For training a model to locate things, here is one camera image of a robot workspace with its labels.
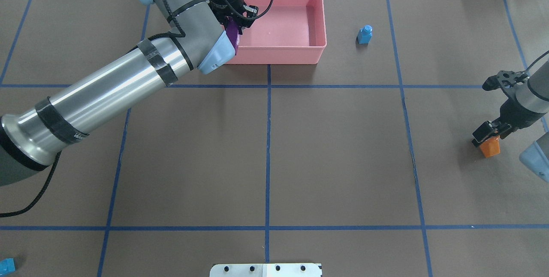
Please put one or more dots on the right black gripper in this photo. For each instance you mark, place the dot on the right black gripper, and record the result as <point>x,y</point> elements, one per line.
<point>510,111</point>

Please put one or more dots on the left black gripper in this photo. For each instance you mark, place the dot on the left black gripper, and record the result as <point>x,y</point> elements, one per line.
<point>226,6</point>

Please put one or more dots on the purple sloped block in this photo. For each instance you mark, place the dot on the purple sloped block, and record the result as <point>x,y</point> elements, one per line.
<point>233,32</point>

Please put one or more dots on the orange block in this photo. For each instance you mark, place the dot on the orange block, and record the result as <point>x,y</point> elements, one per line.
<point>490,147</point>

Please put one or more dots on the small blue block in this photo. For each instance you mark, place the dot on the small blue block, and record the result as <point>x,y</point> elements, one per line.
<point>365,34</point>

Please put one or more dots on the long blue block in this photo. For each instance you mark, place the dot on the long blue block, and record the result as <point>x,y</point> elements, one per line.
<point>7,266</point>

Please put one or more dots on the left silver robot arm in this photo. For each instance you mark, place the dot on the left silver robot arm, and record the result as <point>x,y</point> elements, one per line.
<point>197,40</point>

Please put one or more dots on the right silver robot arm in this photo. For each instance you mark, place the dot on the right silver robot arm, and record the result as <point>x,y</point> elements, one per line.
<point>527,102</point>

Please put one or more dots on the pink plastic box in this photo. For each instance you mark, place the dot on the pink plastic box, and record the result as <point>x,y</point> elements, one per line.
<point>293,32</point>

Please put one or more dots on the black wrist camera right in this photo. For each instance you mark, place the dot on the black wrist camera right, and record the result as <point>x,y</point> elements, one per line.
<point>507,81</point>

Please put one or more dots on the white camera stand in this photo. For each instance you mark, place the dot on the white camera stand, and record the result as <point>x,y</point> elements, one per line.
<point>267,270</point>

